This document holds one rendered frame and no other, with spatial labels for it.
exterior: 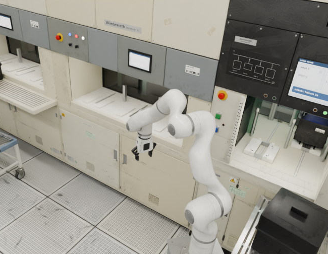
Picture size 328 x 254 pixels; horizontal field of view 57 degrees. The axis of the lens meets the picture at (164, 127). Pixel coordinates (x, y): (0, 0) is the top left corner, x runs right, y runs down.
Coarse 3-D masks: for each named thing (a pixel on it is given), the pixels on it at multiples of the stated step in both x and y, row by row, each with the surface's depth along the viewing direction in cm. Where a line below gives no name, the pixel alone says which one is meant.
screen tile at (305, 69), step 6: (300, 66) 157; (306, 66) 156; (300, 72) 159; (306, 72) 157; (312, 72) 156; (324, 72) 153; (300, 78) 160; (318, 78) 155; (300, 84) 161; (306, 84) 160; (312, 84) 158; (318, 84) 156
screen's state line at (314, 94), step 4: (292, 88) 164; (296, 88) 163; (300, 88) 162; (296, 92) 164; (300, 92) 163; (304, 92) 162; (308, 92) 161; (312, 92) 160; (316, 92) 159; (312, 96) 160; (316, 96) 159; (320, 96) 158; (324, 96) 157; (324, 100) 158
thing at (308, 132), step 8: (304, 120) 220; (304, 128) 222; (312, 128) 219; (320, 128) 216; (296, 136) 228; (304, 136) 224; (312, 136) 221; (320, 136) 218; (312, 144) 224; (320, 144) 221
